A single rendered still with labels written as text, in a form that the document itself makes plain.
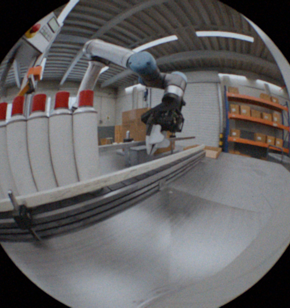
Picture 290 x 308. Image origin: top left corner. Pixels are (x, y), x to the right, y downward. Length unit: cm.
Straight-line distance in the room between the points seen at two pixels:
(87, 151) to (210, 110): 427
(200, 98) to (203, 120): 85
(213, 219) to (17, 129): 34
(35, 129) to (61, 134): 5
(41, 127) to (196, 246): 28
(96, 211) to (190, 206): 17
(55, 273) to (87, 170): 19
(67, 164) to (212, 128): 424
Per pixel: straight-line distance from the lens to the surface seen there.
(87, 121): 21
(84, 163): 22
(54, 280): 15
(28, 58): 48
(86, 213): 23
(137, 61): 35
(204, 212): 20
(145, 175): 31
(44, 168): 22
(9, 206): 26
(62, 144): 21
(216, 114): 434
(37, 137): 21
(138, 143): 36
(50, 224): 24
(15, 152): 22
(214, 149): 109
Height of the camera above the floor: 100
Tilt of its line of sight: 13 degrees down
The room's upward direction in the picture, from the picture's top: straight up
